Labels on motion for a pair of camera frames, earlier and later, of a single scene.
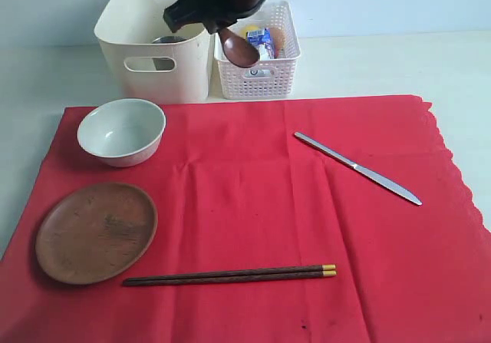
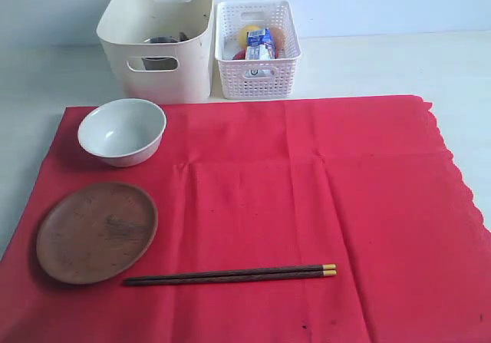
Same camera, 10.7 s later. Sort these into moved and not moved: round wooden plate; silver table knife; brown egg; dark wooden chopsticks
Moved: silver table knife
Not moved: brown egg; dark wooden chopsticks; round wooden plate
